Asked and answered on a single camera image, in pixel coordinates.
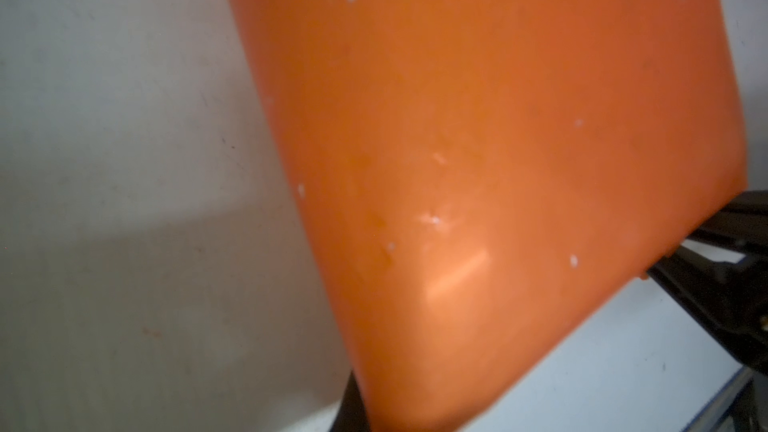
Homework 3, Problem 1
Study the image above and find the yellow orange wrapping paper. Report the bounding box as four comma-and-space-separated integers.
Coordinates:
229, 0, 747, 431

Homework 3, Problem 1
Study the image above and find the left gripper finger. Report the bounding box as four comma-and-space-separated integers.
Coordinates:
329, 373, 371, 432

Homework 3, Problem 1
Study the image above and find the aluminium front rail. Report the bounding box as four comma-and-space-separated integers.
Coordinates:
682, 367, 767, 432

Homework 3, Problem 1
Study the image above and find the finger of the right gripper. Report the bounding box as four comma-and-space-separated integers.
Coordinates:
688, 190, 768, 255
648, 246, 767, 372

